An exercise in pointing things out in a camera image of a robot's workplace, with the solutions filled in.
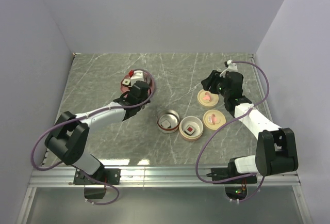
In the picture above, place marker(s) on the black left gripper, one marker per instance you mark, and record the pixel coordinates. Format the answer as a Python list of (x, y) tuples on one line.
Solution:
[(146, 96)]

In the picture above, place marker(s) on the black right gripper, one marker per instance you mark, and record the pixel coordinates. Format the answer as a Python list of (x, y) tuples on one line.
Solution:
[(212, 80)]

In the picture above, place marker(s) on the pink dotted plate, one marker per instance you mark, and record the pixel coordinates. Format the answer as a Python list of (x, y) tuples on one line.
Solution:
[(124, 88)]

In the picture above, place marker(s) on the pale sushi roll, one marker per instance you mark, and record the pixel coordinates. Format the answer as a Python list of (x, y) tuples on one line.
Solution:
[(166, 124)]

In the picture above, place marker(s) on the red sushi roll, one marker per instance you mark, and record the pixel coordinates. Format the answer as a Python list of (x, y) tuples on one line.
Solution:
[(189, 130)]

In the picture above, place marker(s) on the metal serving tongs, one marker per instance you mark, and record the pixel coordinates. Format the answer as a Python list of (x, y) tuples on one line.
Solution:
[(148, 80)]

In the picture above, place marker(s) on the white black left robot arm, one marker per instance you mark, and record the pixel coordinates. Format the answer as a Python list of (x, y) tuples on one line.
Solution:
[(68, 138)]

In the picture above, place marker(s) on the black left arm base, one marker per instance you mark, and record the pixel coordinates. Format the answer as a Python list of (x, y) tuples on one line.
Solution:
[(97, 185)]

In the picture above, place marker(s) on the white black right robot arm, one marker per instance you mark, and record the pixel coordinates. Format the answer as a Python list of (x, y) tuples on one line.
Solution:
[(276, 147)]

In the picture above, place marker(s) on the metal lunch box tier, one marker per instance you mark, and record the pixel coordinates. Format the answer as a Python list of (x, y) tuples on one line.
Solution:
[(172, 116)]

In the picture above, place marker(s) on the beige lunch box tier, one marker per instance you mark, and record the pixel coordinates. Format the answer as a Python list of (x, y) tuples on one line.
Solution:
[(196, 123)]

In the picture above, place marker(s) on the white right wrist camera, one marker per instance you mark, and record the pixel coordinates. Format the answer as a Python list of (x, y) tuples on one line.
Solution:
[(230, 66)]

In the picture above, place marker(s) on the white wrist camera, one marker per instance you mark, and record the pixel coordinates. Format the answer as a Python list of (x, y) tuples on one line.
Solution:
[(230, 66), (136, 75)]

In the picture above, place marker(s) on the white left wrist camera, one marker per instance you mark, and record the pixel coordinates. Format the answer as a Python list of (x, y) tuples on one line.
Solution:
[(136, 75)]

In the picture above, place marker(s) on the aluminium front rail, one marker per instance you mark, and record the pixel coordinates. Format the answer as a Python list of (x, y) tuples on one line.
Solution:
[(151, 194)]

